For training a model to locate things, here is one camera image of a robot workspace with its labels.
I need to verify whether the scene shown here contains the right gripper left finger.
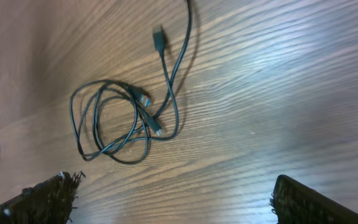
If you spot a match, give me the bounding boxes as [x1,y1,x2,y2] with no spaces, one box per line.
[0,171,85,224]

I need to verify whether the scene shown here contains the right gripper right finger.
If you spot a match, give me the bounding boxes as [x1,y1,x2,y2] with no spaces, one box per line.
[270,175,358,224]

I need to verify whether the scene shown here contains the black usb cable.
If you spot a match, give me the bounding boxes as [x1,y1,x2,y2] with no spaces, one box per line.
[69,0,194,165]

